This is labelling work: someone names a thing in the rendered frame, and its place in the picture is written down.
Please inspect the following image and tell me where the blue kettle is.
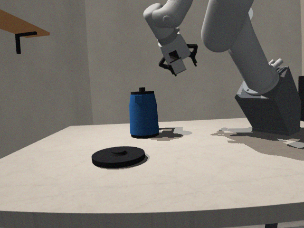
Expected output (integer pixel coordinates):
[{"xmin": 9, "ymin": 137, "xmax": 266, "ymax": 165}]
[{"xmin": 129, "ymin": 87, "xmax": 159, "ymax": 139}]

